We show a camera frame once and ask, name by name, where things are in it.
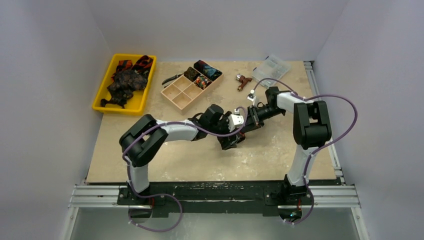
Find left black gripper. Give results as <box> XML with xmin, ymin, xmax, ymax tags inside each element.
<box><xmin>207</xmin><ymin>111</ymin><xmax>239</xmax><ymax>149</ymax></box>

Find dark orange floral tie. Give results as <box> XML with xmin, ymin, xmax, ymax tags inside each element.
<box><xmin>234</xmin><ymin>127</ymin><xmax>255</xmax><ymax>144</ymax></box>

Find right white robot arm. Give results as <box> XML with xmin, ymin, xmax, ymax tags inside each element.
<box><xmin>242</xmin><ymin>86</ymin><xmax>332</xmax><ymax>204</ymax></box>

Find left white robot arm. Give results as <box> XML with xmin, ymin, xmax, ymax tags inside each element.
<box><xmin>119</xmin><ymin>104</ymin><xmax>248</xmax><ymax>205</ymax></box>

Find brown metal pipe fitting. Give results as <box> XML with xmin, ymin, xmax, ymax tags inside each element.
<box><xmin>235</xmin><ymin>74</ymin><xmax>253</xmax><ymax>92</ymax></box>

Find clear plastic organizer box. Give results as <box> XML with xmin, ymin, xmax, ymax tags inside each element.
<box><xmin>251</xmin><ymin>55</ymin><xmax>292</xmax><ymax>82</ymax></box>

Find rolled blue floral tie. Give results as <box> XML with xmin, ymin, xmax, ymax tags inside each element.
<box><xmin>193</xmin><ymin>60</ymin><xmax>223</xmax><ymax>81</ymax></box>

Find wooden compartment box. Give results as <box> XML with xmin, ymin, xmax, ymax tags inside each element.
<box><xmin>160</xmin><ymin>71</ymin><xmax>224</xmax><ymax>110</ymax></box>

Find rolled colourful floral tie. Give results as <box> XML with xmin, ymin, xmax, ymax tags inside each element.
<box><xmin>193</xmin><ymin>75</ymin><xmax>212</xmax><ymax>90</ymax></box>

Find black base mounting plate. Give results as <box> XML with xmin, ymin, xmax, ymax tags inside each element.
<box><xmin>117</xmin><ymin>180</ymin><xmax>313</xmax><ymax>220</ymax></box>

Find rolled olive patterned tie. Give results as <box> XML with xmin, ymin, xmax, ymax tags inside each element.
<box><xmin>183</xmin><ymin>66</ymin><xmax>200</xmax><ymax>82</ymax></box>

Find black pliers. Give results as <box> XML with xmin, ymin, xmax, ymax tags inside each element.
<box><xmin>161</xmin><ymin>74</ymin><xmax>183</xmax><ymax>88</ymax></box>

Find yellow plastic bin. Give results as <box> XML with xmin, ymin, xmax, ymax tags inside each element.
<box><xmin>92</xmin><ymin>53</ymin><xmax>157</xmax><ymax>116</ymax></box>

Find red black striped tie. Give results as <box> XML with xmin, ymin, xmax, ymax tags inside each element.
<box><xmin>111</xmin><ymin>54</ymin><xmax>156</xmax><ymax>81</ymax></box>

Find dark patterned tie pile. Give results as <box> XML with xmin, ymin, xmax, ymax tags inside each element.
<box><xmin>100</xmin><ymin>70</ymin><xmax>148</xmax><ymax>109</ymax></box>

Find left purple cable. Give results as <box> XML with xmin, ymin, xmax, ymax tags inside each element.
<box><xmin>121</xmin><ymin>105</ymin><xmax>249</xmax><ymax>233</ymax></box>

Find purple cable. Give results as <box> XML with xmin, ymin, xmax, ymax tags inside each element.
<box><xmin>248</xmin><ymin>77</ymin><xmax>359</xmax><ymax>226</ymax></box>
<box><xmin>121</xmin><ymin>105</ymin><xmax>249</xmax><ymax>233</ymax></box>

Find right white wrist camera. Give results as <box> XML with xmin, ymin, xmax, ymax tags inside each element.
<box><xmin>247</xmin><ymin>89</ymin><xmax>259</xmax><ymax>107</ymax></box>

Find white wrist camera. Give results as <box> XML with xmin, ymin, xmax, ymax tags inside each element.
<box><xmin>228</xmin><ymin>109</ymin><xmax>245</xmax><ymax>132</ymax></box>
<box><xmin>247</xmin><ymin>89</ymin><xmax>259</xmax><ymax>107</ymax></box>

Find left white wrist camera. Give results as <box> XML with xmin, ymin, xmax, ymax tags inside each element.
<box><xmin>228</xmin><ymin>109</ymin><xmax>245</xmax><ymax>132</ymax></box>

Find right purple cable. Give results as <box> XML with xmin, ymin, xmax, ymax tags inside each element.
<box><xmin>248</xmin><ymin>77</ymin><xmax>359</xmax><ymax>226</ymax></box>

